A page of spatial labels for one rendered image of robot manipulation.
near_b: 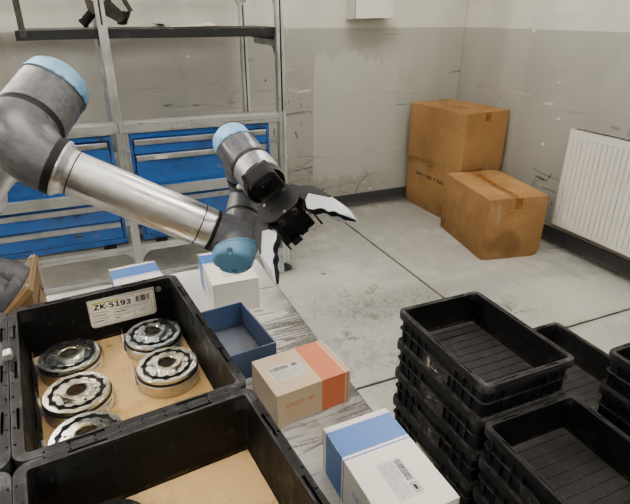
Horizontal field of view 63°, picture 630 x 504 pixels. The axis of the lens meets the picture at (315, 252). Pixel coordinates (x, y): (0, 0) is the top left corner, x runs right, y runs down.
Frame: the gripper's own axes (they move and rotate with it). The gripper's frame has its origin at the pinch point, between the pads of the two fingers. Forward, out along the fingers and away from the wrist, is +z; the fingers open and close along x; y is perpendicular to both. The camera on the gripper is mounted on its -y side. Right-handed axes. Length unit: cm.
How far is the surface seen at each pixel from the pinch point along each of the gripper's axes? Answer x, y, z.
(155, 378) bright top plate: 34.4, 7.1, -5.5
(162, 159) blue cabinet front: 38, 98, -178
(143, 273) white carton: 41, 33, -54
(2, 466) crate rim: 43.5, -15.6, 7.4
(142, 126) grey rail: 34, 80, -183
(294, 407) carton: 22.4, 29.0, 4.0
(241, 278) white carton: 21, 42, -39
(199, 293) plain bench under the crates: 35, 47, -49
